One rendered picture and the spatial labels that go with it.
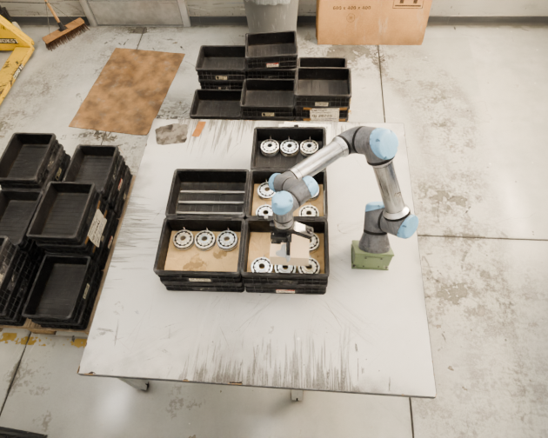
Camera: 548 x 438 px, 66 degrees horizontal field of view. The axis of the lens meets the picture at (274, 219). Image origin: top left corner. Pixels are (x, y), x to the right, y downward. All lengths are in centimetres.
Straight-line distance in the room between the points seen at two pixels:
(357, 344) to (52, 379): 191
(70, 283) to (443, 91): 335
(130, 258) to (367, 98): 254
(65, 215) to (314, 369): 180
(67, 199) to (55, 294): 60
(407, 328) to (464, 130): 219
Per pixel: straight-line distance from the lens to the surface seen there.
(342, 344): 205
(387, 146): 171
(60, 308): 291
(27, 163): 336
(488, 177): 365
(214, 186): 232
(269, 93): 344
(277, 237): 164
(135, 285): 228
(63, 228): 290
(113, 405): 290
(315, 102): 315
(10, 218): 328
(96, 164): 327
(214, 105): 356
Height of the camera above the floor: 267
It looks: 58 degrees down
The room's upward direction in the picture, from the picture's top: 5 degrees counter-clockwise
